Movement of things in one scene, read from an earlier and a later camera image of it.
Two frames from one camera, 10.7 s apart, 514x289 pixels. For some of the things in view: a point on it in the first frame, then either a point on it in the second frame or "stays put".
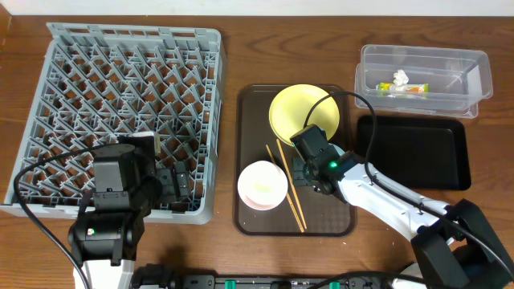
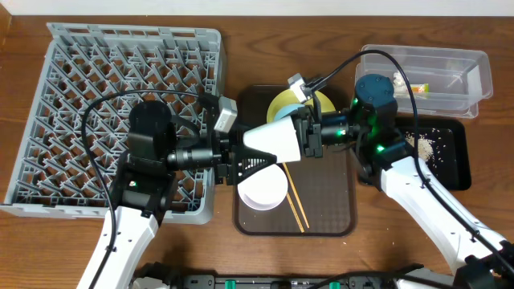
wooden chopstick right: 291,184 stays put
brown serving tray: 303,212 stays put
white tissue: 400,79 stays put
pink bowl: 263,195 stays put
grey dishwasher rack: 99,85 stays put
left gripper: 172,183 → 225,159
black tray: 418,152 stays put
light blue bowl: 339,150 → 286,109
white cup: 263,185 → 278,139
